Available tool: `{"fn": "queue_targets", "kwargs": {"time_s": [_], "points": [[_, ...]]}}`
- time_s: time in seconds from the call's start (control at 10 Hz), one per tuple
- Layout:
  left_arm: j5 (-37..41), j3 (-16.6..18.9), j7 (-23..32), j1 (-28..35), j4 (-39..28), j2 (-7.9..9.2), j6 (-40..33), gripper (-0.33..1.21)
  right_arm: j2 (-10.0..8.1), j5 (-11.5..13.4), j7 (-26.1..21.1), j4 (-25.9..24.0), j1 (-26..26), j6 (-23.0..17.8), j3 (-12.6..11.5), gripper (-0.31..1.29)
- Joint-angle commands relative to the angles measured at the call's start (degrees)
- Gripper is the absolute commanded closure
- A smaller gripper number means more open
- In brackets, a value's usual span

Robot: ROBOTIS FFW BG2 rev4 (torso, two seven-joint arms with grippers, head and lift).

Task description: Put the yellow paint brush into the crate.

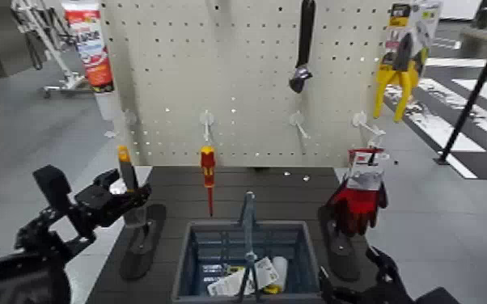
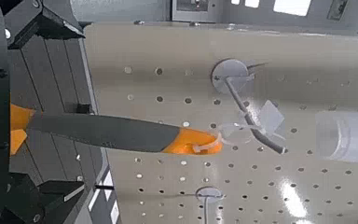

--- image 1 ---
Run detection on beige pegboard panel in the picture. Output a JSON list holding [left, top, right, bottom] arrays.
[[99, 0, 397, 169]]

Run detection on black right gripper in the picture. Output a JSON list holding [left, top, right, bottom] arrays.
[[318, 246, 414, 304]]

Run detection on yellow grey paint brush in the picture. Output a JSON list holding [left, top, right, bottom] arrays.
[[116, 145, 149, 228]]

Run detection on black oval base plate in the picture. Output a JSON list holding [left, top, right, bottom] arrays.
[[317, 205, 362, 282], [119, 202, 168, 281]]

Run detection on black handled adjustable wrench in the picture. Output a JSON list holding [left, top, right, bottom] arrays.
[[287, 0, 316, 95]]

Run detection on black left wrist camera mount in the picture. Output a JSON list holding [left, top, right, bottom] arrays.
[[32, 164, 94, 239]]

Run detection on red work gloves with card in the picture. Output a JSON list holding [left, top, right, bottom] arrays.
[[326, 146, 390, 237]]

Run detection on grey crate teal inside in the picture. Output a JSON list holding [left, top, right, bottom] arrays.
[[171, 219, 325, 304]]

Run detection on white metal stand on casters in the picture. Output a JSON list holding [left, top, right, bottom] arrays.
[[10, 0, 94, 99]]

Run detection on white printed package card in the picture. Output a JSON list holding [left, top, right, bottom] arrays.
[[207, 256, 281, 298]]

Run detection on black pole stand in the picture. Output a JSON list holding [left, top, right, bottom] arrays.
[[434, 8, 487, 167]]

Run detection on white pegboard hook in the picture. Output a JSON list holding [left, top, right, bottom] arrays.
[[198, 109, 216, 143], [351, 110, 387, 149], [289, 111, 311, 140]]

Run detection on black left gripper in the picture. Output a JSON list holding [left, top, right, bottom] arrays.
[[74, 168, 152, 232]]

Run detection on yellow pliers in package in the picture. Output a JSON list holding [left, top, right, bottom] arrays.
[[371, 0, 444, 123]]

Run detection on red yellow screwdriver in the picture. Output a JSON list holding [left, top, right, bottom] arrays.
[[200, 145, 218, 217]]

